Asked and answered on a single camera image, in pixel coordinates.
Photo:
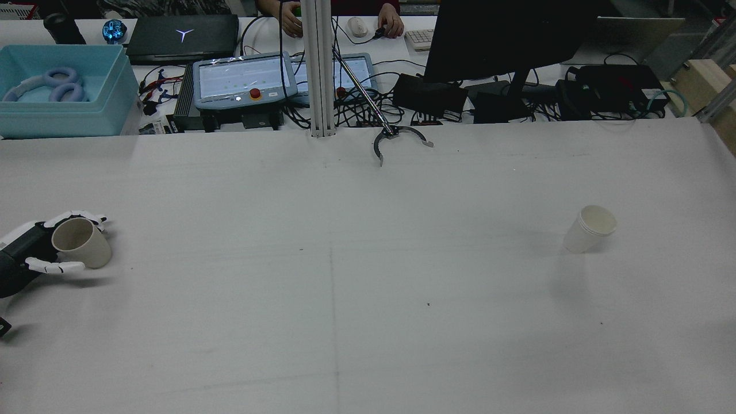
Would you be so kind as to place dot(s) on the black power adapter box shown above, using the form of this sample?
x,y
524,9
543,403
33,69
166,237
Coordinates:
x,y
428,95

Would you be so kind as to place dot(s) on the aluminium profile strut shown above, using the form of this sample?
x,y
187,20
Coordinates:
x,y
719,106

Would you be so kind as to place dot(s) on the operator left hand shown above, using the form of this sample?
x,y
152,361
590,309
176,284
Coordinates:
x,y
391,22

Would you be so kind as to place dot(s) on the white keyboard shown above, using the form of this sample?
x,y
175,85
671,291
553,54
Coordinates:
x,y
421,39

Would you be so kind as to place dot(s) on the aluminium profile post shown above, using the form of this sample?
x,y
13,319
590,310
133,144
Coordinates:
x,y
319,69

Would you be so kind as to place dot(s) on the red white box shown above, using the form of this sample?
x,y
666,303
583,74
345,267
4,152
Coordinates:
x,y
17,11

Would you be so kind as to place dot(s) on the paper cup brown inside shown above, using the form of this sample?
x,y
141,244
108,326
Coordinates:
x,y
95,253

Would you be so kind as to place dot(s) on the white paper cup ribbed rim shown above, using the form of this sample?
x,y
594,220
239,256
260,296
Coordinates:
x,y
586,236

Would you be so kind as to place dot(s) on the lavender headphones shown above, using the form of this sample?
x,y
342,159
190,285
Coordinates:
x,y
62,71

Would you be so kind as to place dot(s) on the grey flat panel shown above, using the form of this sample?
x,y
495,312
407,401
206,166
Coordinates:
x,y
638,37

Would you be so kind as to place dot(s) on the black finned controller box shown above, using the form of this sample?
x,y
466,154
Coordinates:
x,y
184,98

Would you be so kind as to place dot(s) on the metal reacher grabber tool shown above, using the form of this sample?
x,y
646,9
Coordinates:
x,y
393,133

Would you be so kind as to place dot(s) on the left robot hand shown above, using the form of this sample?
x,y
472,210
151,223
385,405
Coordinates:
x,y
26,253

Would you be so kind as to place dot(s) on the white computer mouse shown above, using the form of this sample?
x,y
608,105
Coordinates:
x,y
357,27

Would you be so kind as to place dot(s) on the operator right hand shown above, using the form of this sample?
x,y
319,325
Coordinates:
x,y
290,23

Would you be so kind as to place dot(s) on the wooden box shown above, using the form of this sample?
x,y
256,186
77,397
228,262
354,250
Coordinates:
x,y
704,80

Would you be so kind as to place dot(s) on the black cylinder container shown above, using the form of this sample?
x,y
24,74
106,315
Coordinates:
x,y
63,29

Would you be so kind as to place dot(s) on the black white printed label box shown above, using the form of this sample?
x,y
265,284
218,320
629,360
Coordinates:
x,y
155,126

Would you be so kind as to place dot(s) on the grey blue teach pendant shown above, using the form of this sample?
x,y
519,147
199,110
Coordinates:
x,y
362,64
241,77

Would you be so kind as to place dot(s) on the blue glowing ball gadget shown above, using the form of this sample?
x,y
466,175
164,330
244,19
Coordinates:
x,y
115,31

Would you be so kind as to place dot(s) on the grey camouflage jacket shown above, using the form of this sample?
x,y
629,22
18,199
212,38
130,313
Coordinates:
x,y
161,7

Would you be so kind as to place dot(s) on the operator hand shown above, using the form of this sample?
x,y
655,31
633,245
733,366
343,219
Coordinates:
x,y
290,23
391,22

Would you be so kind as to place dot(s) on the black laptop with logo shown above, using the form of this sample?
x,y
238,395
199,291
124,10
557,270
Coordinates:
x,y
172,46

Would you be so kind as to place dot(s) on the teal plastic storage box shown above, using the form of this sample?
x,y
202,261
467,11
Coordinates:
x,y
69,123

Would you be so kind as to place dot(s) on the black computer monitor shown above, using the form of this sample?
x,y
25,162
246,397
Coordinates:
x,y
506,40

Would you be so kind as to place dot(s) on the red and blue clip leads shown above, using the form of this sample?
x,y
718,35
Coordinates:
x,y
158,85

